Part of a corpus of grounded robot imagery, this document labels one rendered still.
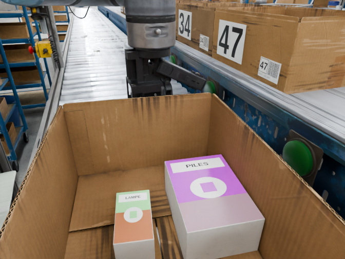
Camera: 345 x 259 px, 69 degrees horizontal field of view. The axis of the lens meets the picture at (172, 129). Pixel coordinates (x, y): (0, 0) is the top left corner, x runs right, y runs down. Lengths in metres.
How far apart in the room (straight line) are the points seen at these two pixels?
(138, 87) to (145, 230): 0.25
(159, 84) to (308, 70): 0.36
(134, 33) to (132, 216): 0.30
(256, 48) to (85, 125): 0.48
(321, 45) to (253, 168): 0.39
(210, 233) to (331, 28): 0.52
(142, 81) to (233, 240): 0.32
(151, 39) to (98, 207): 0.31
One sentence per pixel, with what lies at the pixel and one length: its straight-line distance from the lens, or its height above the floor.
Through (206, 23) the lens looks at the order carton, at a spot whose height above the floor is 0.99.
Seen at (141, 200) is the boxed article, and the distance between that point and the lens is 0.42.
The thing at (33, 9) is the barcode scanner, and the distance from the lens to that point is 1.40.
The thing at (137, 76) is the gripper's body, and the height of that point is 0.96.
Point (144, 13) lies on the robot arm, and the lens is 0.46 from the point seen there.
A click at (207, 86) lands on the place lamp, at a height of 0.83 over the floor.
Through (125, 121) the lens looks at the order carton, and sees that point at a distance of 0.50.
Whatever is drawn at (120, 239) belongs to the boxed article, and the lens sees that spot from 0.38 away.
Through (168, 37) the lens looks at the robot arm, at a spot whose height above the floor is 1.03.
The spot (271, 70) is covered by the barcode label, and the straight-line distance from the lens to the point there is 0.69.
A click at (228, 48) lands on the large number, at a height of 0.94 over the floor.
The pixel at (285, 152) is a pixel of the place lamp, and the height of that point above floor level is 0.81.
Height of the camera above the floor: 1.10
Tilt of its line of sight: 29 degrees down
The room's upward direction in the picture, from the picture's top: straight up
